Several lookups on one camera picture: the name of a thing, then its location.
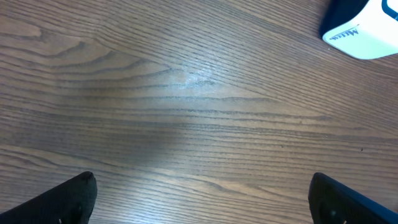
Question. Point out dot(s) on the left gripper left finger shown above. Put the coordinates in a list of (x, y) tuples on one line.
[(71, 202)]

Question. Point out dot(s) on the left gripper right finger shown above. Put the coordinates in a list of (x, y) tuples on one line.
[(331, 202)]

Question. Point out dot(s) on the white barcode scanner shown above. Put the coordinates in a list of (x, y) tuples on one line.
[(363, 29)]

